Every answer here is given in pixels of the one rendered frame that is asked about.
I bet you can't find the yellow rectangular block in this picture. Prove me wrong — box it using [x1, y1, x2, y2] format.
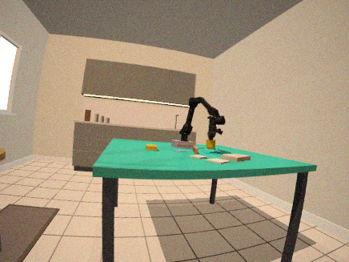
[146, 144, 157, 151]

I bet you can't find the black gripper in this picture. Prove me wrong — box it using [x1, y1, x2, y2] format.
[207, 124, 216, 140]

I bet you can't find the yellow cup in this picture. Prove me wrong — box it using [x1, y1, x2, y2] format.
[206, 139, 215, 149]

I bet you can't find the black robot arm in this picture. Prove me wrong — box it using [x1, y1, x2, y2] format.
[179, 96, 225, 142]

